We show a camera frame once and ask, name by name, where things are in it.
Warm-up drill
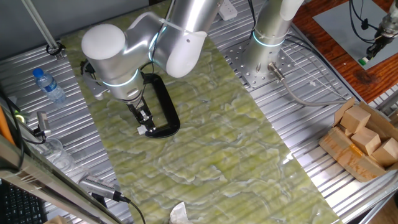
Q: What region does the distant black gripper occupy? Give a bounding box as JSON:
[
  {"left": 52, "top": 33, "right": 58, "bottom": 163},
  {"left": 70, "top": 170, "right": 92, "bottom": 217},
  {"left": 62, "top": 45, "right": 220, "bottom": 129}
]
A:
[{"left": 366, "top": 36, "right": 386, "bottom": 62}]

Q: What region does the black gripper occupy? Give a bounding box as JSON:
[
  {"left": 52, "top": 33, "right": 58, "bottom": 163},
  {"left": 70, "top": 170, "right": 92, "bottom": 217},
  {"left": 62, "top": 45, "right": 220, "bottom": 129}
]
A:
[{"left": 126, "top": 100, "right": 156, "bottom": 133}]

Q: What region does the black C-clamp with steel screw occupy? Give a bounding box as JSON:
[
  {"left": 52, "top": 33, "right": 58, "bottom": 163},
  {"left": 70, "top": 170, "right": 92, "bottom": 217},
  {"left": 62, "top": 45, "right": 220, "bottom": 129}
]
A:
[{"left": 141, "top": 73, "right": 181, "bottom": 139}]

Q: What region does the grey rectangular mat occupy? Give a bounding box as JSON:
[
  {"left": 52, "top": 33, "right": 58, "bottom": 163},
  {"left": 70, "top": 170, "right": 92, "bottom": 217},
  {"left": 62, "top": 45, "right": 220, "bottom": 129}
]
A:
[{"left": 312, "top": 0, "right": 398, "bottom": 71}]

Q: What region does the green marble pattern mat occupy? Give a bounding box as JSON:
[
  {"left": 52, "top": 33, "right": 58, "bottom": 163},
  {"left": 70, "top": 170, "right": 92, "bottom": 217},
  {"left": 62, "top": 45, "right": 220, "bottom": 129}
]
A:
[{"left": 60, "top": 0, "right": 343, "bottom": 224}]

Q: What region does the light wooden block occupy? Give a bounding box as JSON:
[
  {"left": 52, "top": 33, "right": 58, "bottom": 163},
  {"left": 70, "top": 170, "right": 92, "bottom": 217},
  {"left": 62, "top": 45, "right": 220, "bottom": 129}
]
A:
[
  {"left": 337, "top": 123, "right": 354, "bottom": 138},
  {"left": 351, "top": 126, "right": 382, "bottom": 156},
  {"left": 371, "top": 138, "right": 398, "bottom": 168},
  {"left": 340, "top": 105, "right": 371, "bottom": 134}
]

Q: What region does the crumpled white tissue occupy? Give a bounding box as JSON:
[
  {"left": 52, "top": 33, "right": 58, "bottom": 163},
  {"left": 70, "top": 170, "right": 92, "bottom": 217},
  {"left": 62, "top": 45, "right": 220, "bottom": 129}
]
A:
[{"left": 169, "top": 201, "right": 194, "bottom": 224}]

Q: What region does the blue label water bottle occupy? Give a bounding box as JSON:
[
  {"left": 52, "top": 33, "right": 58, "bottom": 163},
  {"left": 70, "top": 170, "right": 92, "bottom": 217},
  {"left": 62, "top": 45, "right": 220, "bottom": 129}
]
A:
[{"left": 32, "top": 67, "right": 67, "bottom": 104}]

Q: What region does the brown cardboard box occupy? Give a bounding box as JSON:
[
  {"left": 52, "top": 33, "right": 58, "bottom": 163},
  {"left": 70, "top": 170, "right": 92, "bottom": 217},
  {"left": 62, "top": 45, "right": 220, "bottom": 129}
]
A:
[{"left": 318, "top": 96, "right": 398, "bottom": 184}]

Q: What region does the black pole clamp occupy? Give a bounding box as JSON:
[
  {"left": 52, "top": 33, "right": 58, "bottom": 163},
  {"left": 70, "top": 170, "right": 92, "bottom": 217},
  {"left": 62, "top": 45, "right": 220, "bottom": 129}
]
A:
[{"left": 45, "top": 42, "right": 67, "bottom": 60}]

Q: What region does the large wooden block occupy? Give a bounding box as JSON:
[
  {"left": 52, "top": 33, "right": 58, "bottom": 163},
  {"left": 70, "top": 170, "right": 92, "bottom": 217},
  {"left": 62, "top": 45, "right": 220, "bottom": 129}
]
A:
[{"left": 43, "top": 215, "right": 68, "bottom": 224}]

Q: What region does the white power strip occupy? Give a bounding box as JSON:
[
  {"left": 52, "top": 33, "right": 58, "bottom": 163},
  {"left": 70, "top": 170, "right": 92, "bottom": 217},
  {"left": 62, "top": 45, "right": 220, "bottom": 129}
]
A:
[{"left": 217, "top": 0, "right": 239, "bottom": 22}]

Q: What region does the orange pole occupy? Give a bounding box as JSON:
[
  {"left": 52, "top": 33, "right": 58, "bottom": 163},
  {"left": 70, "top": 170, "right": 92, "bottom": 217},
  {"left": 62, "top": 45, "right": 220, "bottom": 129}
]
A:
[{"left": 0, "top": 105, "right": 16, "bottom": 146}]

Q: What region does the thin metal pole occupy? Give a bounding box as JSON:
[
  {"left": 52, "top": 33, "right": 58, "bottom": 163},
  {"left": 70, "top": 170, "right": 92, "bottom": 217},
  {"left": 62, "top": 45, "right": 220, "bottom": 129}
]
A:
[{"left": 21, "top": 0, "right": 62, "bottom": 52}]

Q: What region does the black keyboard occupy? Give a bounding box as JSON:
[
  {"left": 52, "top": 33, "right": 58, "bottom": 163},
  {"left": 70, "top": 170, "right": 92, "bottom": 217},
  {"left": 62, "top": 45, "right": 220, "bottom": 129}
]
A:
[{"left": 0, "top": 180, "right": 47, "bottom": 224}]

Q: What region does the black cable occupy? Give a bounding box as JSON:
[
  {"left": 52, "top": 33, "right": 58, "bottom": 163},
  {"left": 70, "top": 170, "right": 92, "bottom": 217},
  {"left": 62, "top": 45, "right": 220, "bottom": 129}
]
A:
[
  {"left": 348, "top": 0, "right": 385, "bottom": 44},
  {"left": 247, "top": 0, "right": 257, "bottom": 32},
  {"left": 119, "top": 194, "right": 147, "bottom": 224},
  {"left": 0, "top": 88, "right": 25, "bottom": 170},
  {"left": 80, "top": 59, "right": 96, "bottom": 84}
]

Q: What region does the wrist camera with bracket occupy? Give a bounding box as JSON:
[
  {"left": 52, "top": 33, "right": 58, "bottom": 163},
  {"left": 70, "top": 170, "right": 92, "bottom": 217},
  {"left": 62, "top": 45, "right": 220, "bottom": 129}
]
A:
[{"left": 81, "top": 73, "right": 108, "bottom": 100}]

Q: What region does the silver depth camera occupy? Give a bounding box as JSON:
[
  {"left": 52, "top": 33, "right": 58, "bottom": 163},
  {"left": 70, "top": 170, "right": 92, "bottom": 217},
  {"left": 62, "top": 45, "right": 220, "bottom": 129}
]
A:
[
  {"left": 36, "top": 111, "right": 51, "bottom": 131},
  {"left": 77, "top": 175, "right": 123, "bottom": 202}
]

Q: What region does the thick grey cable metal connector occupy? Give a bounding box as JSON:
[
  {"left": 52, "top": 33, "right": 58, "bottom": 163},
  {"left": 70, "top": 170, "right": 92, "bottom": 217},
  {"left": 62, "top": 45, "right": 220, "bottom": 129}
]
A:
[{"left": 267, "top": 62, "right": 348, "bottom": 107}]

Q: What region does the camera clamp mount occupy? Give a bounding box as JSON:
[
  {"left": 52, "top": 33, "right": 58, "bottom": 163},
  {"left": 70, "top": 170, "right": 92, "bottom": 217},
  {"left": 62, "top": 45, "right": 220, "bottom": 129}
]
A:
[{"left": 32, "top": 127, "right": 52, "bottom": 139}]

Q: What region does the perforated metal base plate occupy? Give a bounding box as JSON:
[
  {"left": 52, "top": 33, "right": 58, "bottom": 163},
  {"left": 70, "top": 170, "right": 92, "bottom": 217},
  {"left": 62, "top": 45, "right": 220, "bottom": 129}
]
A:
[{"left": 222, "top": 40, "right": 296, "bottom": 88}]

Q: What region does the aluminium frame bar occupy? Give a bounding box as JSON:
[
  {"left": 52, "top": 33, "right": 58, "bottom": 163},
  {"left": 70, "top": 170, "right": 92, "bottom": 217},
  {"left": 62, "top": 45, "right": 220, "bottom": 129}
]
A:
[{"left": 0, "top": 133, "right": 125, "bottom": 224}]

